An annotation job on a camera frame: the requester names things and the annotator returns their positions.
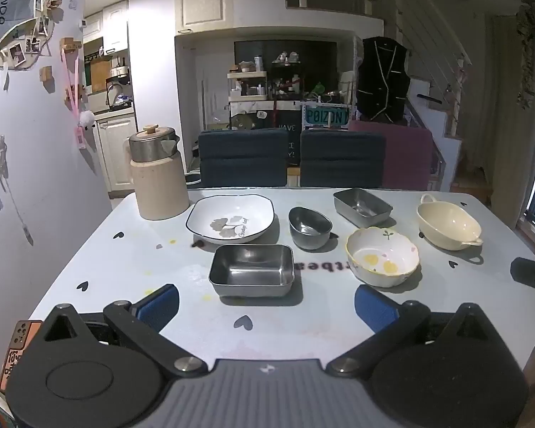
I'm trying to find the wall photo display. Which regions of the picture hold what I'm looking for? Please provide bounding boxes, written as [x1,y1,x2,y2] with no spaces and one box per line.
[0,0,65,71]

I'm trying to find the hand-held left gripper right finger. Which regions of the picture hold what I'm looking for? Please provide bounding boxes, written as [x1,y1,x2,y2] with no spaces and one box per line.
[325,284,496,376]

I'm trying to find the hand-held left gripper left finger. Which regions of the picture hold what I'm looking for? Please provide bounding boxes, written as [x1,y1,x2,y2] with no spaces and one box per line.
[40,284,209,377]

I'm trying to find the black vest with white trim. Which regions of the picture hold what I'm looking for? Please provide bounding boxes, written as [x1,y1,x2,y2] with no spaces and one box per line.
[356,36,412,122]

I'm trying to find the teal sign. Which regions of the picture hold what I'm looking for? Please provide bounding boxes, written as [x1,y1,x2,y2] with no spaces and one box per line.
[305,106,349,126]

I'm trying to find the beige curtain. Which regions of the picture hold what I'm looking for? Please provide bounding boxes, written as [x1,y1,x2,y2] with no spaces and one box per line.
[466,13,535,228]

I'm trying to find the cream bowl with handles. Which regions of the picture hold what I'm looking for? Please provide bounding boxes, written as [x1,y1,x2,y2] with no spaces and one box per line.
[417,194,484,251]

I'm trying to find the white kitchen cabinet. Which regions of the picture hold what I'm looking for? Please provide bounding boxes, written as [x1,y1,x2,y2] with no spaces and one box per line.
[93,116,139,194]

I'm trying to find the beige and steel kettle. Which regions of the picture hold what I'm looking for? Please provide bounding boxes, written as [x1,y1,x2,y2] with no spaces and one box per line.
[128,124,190,221]

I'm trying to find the yellow-rimmed floral bowl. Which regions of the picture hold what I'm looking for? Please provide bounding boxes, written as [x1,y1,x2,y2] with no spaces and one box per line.
[345,227,420,287]

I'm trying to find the dark blue chair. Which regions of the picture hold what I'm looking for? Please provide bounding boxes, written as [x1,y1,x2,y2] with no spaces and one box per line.
[300,129,387,189]
[198,128,290,188]

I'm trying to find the hanging dried flowers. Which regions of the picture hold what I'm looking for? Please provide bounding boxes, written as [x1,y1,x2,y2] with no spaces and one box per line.
[515,0,535,110]

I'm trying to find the small rectangular steel container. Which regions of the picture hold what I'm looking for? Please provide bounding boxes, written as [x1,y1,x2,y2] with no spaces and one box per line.
[333,188,393,229]

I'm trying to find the oval stainless steel bowl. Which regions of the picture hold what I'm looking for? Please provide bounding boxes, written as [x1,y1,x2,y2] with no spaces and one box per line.
[288,206,333,251]

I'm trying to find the stair railing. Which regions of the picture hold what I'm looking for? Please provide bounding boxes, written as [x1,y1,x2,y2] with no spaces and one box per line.
[394,0,473,99]

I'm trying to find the white leaf-print square plate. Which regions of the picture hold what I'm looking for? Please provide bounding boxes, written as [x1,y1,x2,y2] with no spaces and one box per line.
[185,194,276,245]

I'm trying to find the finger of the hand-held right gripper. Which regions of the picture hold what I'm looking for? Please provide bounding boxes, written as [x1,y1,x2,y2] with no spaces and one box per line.
[510,257,535,315]

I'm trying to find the orange phone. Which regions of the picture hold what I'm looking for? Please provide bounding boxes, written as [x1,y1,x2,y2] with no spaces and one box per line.
[0,320,43,395]

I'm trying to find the large rectangular steel container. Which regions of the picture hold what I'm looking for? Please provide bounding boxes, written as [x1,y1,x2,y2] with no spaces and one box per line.
[209,244,295,297]

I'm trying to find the pink lanyard with pompom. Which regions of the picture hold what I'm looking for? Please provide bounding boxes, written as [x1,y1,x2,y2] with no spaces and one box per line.
[60,38,95,149]

